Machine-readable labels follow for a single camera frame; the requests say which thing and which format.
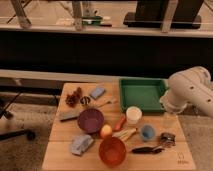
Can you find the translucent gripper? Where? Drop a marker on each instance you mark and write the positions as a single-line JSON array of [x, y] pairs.
[[168, 120]]

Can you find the black handled brush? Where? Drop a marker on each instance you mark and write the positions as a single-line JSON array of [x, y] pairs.
[[147, 150]]

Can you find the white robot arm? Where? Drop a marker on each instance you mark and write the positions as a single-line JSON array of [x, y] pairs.
[[190, 86]]

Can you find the red plastic bowl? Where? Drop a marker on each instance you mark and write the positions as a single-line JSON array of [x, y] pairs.
[[112, 151]]

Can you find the purple plastic bowl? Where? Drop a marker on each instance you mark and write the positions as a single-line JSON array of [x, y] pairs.
[[90, 120]]

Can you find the grey flat scrub brush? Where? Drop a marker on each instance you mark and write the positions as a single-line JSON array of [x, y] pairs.
[[68, 116]]

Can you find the small metal tin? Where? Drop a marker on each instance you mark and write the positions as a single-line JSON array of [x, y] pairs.
[[167, 140]]

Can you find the small blue cup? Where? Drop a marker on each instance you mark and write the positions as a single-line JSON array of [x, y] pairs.
[[147, 132]]

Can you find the green plastic tray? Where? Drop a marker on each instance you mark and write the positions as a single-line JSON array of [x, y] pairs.
[[143, 93]]

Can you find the white round container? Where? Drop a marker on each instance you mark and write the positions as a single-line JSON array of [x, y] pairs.
[[133, 115]]

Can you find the wooden bamboo whisk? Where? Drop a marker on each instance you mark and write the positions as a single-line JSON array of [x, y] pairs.
[[124, 135]]

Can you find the orange carrot toy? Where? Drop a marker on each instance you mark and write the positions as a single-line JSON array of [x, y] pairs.
[[120, 123]]

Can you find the yellow red apple toy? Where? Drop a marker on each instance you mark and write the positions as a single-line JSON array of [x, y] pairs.
[[106, 131]]

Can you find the light wooden spoon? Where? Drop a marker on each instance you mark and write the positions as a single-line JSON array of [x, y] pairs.
[[112, 101]]

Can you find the blue sponge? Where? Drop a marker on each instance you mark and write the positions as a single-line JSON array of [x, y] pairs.
[[97, 92]]

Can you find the black white round object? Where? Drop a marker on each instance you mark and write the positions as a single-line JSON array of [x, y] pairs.
[[85, 100]]

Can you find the crumpled blue cloth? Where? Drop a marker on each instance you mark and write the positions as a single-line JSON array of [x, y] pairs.
[[80, 144]]

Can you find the brown pine cone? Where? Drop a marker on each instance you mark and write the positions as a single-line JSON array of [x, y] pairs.
[[73, 99]]

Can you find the black monitor base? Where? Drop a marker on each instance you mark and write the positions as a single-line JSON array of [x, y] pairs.
[[150, 14]]

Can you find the black office chair base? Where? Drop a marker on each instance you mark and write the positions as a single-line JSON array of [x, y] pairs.
[[11, 128]]

